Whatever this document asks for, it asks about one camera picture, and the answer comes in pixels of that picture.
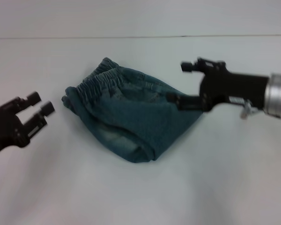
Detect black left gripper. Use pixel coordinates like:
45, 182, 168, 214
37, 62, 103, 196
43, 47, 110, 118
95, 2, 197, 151
0, 91, 56, 159

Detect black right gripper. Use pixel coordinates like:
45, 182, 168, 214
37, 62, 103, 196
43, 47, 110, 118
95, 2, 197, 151
166, 57, 270, 112

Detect silver right arm cable plug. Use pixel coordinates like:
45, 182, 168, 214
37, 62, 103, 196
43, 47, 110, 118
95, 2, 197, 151
239, 99, 259, 119

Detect blue denim shorts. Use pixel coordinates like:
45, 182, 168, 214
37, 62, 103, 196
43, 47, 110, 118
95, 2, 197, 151
61, 57, 204, 164

